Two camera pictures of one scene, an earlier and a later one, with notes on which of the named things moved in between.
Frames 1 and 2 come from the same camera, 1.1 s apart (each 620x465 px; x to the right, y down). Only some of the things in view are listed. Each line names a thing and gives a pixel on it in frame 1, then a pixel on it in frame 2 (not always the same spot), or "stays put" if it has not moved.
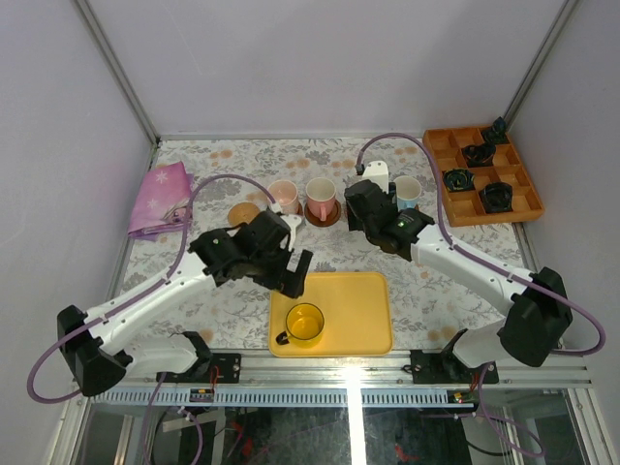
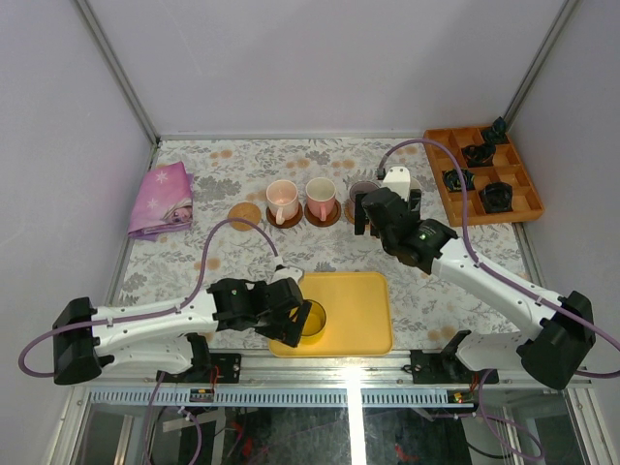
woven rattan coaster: [241, 212] stays put
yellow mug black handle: [304, 322] stays put
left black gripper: [289, 273] to [285, 313]
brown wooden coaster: [330, 219] stays put
